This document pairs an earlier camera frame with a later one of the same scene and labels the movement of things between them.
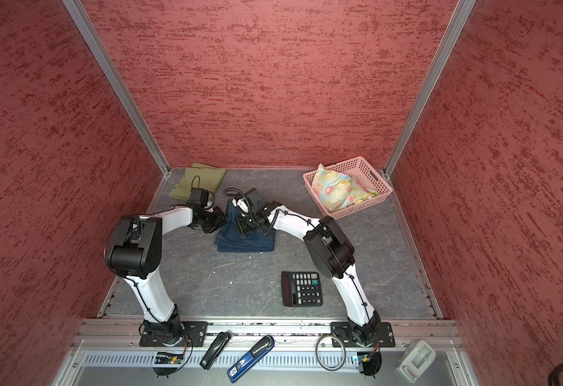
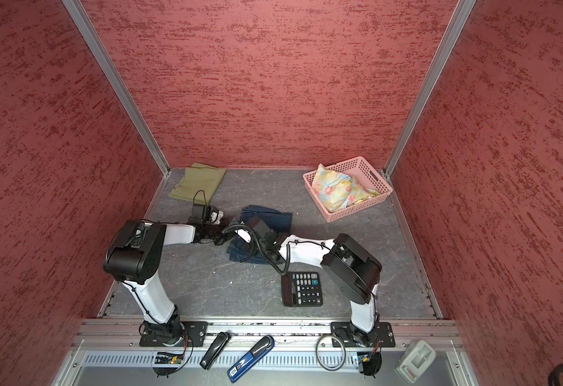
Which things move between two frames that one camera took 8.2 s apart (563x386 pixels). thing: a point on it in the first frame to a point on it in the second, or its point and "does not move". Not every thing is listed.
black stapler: (215, 350) does not move
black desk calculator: (301, 289) does not move
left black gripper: (220, 218) to (226, 232)
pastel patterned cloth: (335, 191) does not move
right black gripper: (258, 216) to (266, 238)
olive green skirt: (210, 178) does not move
